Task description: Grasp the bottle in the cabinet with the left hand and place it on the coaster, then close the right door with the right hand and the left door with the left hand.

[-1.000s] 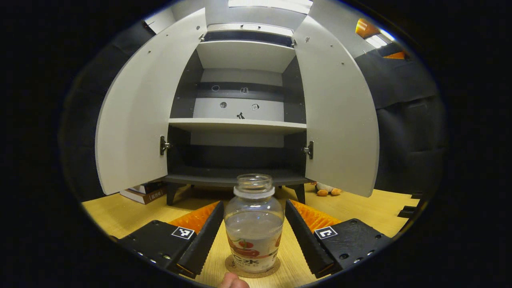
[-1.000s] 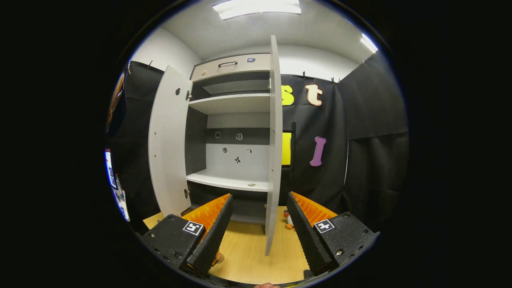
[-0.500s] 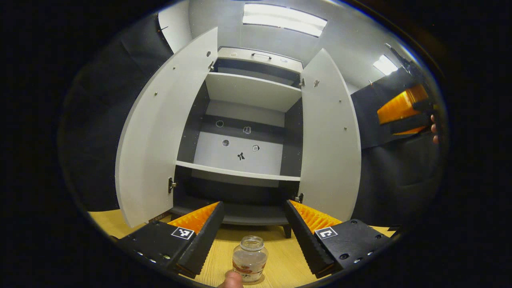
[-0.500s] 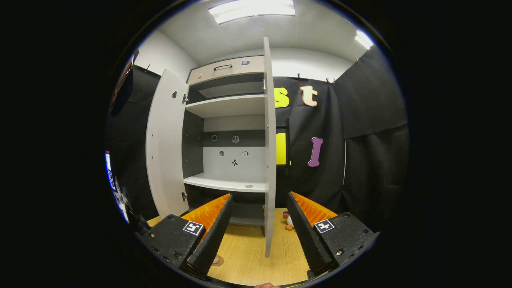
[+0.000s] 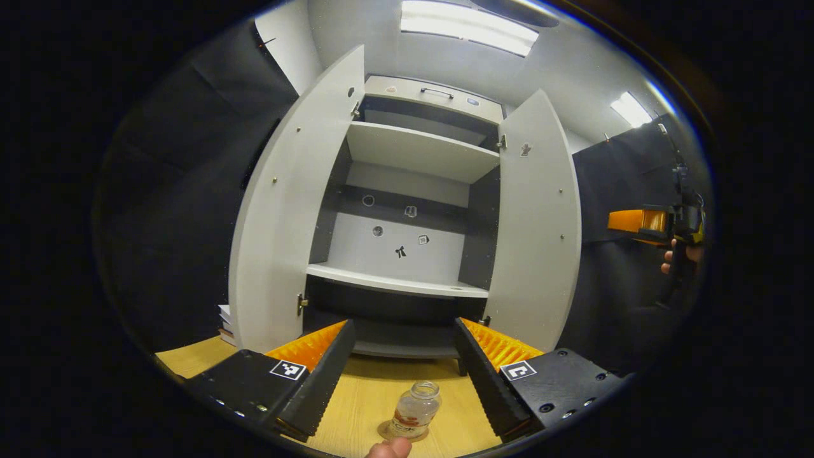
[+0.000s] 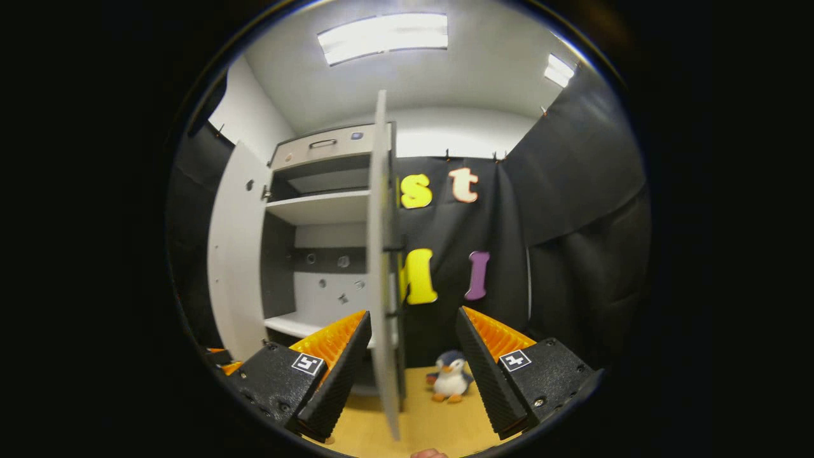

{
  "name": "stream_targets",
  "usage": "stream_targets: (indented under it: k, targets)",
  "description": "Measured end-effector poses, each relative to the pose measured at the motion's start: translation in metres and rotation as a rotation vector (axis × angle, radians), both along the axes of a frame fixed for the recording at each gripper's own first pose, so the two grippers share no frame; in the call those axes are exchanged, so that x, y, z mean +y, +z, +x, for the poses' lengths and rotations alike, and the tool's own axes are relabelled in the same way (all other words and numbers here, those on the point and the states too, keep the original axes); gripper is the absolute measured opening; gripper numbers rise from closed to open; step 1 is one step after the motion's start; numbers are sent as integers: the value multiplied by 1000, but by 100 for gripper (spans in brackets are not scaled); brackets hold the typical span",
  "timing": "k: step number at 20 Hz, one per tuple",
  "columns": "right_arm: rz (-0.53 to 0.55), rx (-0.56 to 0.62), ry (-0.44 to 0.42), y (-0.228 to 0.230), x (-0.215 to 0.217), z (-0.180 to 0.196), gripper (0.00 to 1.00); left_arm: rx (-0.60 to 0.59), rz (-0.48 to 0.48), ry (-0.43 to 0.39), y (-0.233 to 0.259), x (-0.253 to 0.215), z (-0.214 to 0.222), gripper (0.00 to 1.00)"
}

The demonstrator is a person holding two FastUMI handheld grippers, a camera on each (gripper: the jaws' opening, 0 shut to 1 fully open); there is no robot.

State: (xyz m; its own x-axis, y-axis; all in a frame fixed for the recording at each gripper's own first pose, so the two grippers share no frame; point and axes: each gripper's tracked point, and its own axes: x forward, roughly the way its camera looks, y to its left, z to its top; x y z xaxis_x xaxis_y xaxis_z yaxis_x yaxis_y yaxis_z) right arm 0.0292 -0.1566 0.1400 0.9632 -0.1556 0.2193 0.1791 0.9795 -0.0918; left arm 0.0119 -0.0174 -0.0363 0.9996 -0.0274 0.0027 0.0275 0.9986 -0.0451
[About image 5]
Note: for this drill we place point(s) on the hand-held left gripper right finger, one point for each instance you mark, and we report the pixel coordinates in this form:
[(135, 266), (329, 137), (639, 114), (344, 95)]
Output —
[(486, 381)]

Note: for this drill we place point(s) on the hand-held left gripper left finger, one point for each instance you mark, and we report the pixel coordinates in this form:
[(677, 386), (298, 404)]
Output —
[(324, 388)]

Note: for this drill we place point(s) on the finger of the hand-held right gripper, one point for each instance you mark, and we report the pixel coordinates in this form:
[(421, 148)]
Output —
[(636, 221)]

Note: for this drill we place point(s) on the clear plastic bottle red label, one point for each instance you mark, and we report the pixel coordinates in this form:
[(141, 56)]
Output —
[(416, 407)]

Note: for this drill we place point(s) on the grey cabinet door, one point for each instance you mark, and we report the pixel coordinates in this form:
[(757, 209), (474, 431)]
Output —
[(537, 222), (286, 222)]

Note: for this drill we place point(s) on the grey cabinet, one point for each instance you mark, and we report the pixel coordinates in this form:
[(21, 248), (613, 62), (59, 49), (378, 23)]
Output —
[(413, 149)]

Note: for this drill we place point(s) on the grey cabinet drawer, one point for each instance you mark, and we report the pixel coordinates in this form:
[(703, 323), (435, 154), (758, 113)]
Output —
[(407, 95)]

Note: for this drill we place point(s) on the small ceiling light panel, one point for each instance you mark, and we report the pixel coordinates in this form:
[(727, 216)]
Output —
[(631, 109)]

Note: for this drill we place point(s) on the stack of white books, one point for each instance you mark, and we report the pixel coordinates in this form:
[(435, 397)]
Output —
[(227, 324)]

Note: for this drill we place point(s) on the large ceiling light panel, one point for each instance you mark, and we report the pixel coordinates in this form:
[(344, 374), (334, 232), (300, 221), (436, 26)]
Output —
[(467, 25)]

